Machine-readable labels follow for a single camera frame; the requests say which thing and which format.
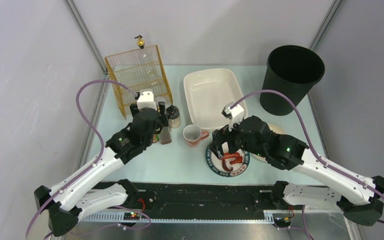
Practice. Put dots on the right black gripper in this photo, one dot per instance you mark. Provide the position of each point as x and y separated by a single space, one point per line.
223 135

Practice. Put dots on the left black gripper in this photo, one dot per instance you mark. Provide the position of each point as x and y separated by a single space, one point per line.
160 110

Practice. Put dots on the dark sauce glass bottle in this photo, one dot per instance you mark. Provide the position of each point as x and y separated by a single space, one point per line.
165 134

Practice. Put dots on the clear glass oil bottle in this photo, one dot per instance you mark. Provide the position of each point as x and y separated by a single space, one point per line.
141 70

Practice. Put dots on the white lid spice jar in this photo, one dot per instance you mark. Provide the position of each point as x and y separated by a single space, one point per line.
160 100

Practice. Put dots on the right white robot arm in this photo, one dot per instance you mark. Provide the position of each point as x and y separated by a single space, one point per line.
355 196

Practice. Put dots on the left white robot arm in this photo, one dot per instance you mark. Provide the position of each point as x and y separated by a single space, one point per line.
68 202

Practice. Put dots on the blue rimmed plate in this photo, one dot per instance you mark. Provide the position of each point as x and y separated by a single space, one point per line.
215 164

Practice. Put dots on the dark red sausage piece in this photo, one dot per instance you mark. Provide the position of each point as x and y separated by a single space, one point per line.
225 167

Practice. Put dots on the black lid spice jar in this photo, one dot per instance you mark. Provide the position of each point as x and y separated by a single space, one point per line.
174 118

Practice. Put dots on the pink ceramic mug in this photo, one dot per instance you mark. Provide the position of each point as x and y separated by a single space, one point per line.
193 135

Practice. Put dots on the cream round plate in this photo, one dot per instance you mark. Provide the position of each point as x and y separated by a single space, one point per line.
276 129

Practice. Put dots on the white rectangular basin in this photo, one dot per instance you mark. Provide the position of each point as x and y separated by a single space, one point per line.
207 92

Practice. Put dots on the black trash bin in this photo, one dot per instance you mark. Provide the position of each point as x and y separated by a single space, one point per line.
293 70

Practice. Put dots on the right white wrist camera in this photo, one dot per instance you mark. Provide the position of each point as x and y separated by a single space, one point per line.
234 113

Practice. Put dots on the yellow wire basket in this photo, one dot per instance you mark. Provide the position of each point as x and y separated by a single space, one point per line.
116 69

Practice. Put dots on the aluminium frame post left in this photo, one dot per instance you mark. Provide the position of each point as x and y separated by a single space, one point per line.
84 31

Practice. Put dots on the aluminium frame post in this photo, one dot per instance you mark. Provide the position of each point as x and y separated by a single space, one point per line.
84 31
331 13

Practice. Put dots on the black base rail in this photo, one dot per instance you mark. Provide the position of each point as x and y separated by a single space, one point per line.
204 202

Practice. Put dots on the aluminium frame post right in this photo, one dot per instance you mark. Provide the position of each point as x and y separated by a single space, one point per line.
331 13

